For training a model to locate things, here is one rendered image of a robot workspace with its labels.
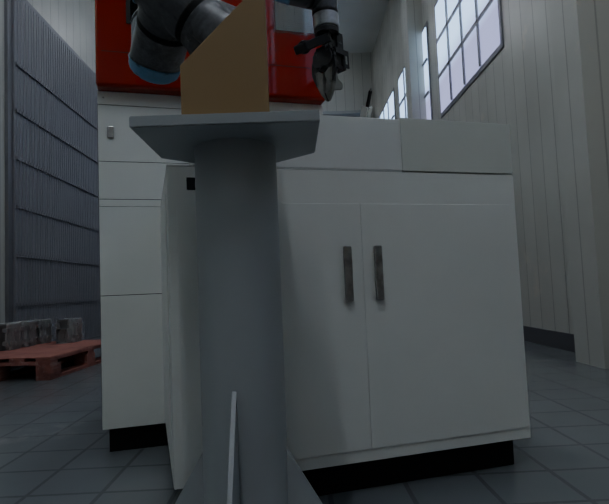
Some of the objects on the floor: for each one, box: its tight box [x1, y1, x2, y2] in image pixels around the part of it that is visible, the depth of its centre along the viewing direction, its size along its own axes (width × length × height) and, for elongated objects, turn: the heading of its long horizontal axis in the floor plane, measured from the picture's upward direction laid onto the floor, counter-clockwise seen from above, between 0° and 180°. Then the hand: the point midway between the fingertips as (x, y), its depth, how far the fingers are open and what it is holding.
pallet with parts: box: [0, 318, 101, 383], centre depth 389 cm, size 120×84×34 cm
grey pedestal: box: [129, 110, 323, 504], centre depth 91 cm, size 51×44×82 cm
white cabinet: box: [160, 166, 531, 496], centre depth 162 cm, size 64×96×82 cm
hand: (326, 96), depth 149 cm, fingers closed
